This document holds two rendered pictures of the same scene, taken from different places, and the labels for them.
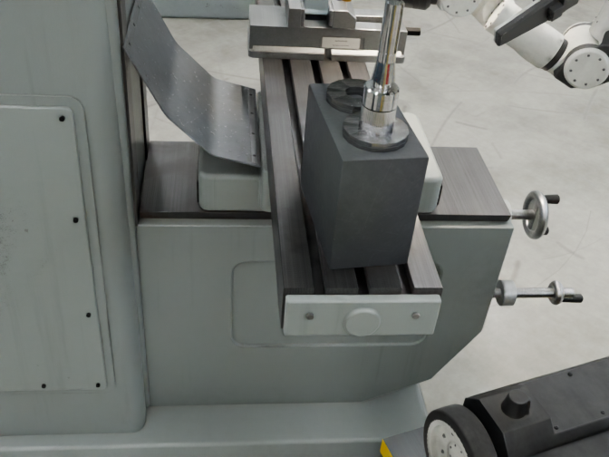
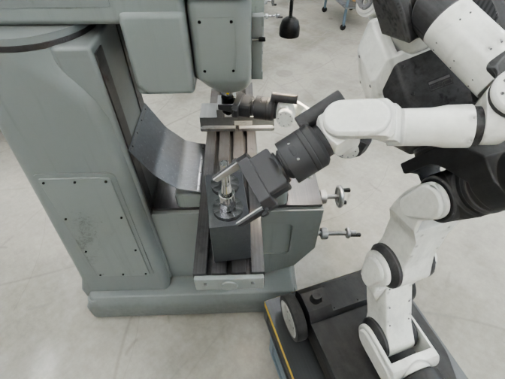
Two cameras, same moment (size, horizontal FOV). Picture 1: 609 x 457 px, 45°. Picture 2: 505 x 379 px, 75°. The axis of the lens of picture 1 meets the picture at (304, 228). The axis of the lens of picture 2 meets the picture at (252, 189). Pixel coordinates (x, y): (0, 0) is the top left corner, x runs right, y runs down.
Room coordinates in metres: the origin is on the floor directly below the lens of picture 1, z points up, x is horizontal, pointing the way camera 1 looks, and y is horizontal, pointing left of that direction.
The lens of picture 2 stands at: (0.26, -0.23, 1.93)
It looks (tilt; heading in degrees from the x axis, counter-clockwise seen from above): 47 degrees down; 6
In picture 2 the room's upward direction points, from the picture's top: straight up
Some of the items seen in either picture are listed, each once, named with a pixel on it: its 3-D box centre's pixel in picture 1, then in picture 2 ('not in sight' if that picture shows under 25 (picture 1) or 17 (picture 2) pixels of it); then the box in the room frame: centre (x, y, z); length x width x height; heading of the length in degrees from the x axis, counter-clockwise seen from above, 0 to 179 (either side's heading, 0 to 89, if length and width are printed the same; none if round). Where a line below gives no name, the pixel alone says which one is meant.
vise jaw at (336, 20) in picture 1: (339, 8); not in sight; (1.59, -0.03, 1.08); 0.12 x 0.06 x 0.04; 7
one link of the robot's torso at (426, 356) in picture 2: not in sight; (396, 344); (0.73, -0.69, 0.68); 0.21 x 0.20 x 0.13; 25
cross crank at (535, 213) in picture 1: (520, 214); (332, 196); (1.42, -0.50, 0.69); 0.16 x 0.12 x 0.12; 98
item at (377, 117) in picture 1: (378, 110); (227, 201); (0.88, -0.08, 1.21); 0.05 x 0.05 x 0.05
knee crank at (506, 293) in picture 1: (538, 292); (340, 232); (1.29, -0.55, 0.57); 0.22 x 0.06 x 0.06; 98
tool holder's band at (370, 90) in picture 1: (381, 89); (226, 193); (0.88, -0.08, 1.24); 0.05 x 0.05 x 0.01
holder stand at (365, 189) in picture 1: (358, 169); (228, 215); (0.93, -0.07, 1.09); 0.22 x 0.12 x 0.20; 15
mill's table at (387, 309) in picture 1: (320, 107); (231, 157); (1.37, -0.01, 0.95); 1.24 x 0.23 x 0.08; 8
